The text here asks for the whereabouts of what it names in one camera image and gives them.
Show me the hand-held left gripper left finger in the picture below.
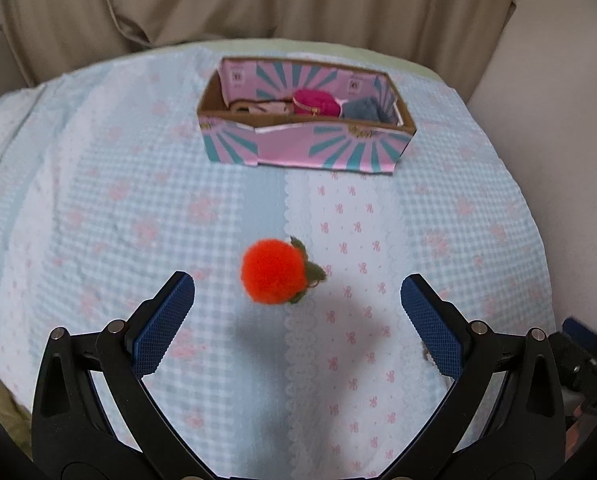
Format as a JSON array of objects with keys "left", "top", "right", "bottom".
[{"left": 31, "top": 271, "right": 214, "bottom": 480}]

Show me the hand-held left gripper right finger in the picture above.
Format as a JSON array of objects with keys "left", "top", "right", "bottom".
[{"left": 383, "top": 273, "right": 566, "bottom": 480}]

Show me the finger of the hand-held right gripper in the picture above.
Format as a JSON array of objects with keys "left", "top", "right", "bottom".
[
  {"left": 549, "top": 334, "right": 597, "bottom": 397},
  {"left": 562, "top": 316, "right": 597, "bottom": 348}
]

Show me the orange fluffy pompom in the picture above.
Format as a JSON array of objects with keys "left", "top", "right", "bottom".
[{"left": 241, "top": 236, "right": 328, "bottom": 307}]

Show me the pink and teal cardboard box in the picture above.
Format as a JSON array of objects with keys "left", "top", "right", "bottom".
[{"left": 197, "top": 56, "right": 418, "bottom": 175}]

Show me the grey knitted cloth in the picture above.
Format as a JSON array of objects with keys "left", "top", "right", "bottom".
[{"left": 339, "top": 97, "right": 394, "bottom": 124}]

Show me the pink patterned sock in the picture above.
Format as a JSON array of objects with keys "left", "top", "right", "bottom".
[{"left": 228, "top": 100, "right": 295, "bottom": 117}]

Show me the magenta zip pouch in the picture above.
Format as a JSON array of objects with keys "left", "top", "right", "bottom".
[{"left": 292, "top": 89, "right": 347, "bottom": 119}]

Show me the blue checked blanket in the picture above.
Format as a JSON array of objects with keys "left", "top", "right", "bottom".
[{"left": 0, "top": 40, "right": 552, "bottom": 479}]

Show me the pale yellow cloth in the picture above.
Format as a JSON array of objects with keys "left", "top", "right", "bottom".
[{"left": 0, "top": 354, "right": 32, "bottom": 457}]

